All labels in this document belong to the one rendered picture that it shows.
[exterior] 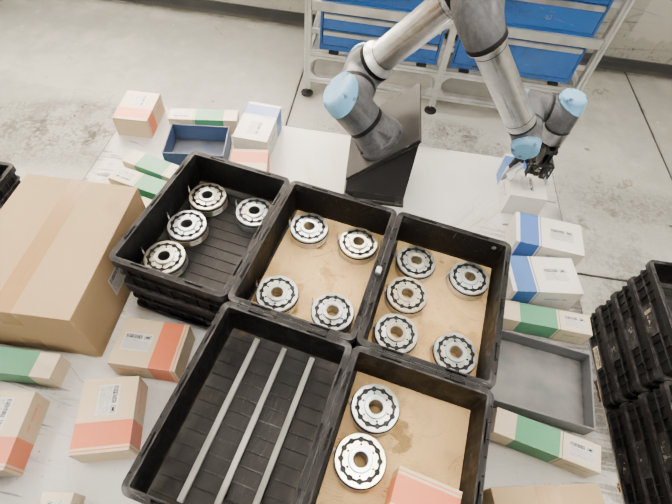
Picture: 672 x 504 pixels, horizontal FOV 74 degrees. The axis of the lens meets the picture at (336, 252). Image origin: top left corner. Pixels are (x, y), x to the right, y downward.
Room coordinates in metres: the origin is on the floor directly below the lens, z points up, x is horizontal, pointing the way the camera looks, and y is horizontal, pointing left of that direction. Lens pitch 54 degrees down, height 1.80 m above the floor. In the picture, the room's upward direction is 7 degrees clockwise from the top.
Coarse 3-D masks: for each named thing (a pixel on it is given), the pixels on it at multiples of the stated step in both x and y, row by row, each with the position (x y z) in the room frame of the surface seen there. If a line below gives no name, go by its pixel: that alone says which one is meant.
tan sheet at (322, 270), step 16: (336, 224) 0.80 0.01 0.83; (288, 240) 0.72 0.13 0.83; (336, 240) 0.74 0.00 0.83; (288, 256) 0.67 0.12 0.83; (304, 256) 0.68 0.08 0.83; (320, 256) 0.68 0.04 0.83; (336, 256) 0.69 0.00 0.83; (272, 272) 0.61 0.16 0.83; (288, 272) 0.62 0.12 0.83; (304, 272) 0.63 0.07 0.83; (320, 272) 0.63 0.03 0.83; (336, 272) 0.64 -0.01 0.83; (352, 272) 0.64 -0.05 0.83; (368, 272) 0.65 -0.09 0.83; (304, 288) 0.58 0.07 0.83; (320, 288) 0.58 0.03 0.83; (336, 288) 0.59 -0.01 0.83; (352, 288) 0.60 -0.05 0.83; (304, 304) 0.53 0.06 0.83; (352, 304) 0.55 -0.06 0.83
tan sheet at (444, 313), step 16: (448, 256) 0.73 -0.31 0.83; (384, 288) 0.61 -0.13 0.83; (432, 288) 0.62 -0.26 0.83; (448, 288) 0.63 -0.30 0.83; (384, 304) 0.56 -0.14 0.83; (432, 304) 0.58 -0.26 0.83; (448, 304) 0.58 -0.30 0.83; (464, 304) 0.59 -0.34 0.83; (480, 304) 0.59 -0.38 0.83; (416, 320) 0.53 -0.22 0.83; (432, 320) 0.53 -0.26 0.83; (448, 320) 0.54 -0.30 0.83; (464, 320) 0.54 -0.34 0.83; (480, 320) 0.55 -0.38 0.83; (368, 336) 0.47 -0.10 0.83; (432, 336) 0.49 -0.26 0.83; (480, 336) 0.50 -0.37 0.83; (416, 352) 0.44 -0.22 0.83
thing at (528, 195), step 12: (504, 156) 1.23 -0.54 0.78; (504, 168) 1.18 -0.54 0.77; (504, 180) 1.14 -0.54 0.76; (516, 180) 1.11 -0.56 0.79; (528, 180) 1.12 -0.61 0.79; (540, 180) 1.13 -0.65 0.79; (504, 192) 1.09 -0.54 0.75; (516, 192) 1.05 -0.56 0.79; (528, 192) 1.06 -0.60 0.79; (540, 192) 1.07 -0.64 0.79; (504, 204) 1.05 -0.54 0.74; (516, 204) 1.04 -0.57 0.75; (528, 204) 1.04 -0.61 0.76; (540, 204) 1.04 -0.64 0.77
